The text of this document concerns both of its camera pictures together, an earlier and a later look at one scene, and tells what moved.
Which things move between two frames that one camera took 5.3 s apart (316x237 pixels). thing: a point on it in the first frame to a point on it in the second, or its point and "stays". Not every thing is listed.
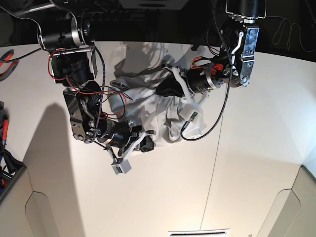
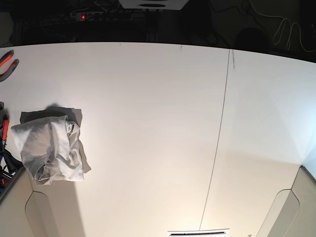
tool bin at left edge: x=11 y=167 stays
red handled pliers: x=6 y=57 stays
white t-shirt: x=132 y=94 to x=48 y=139
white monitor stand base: x=154 y=4 stays
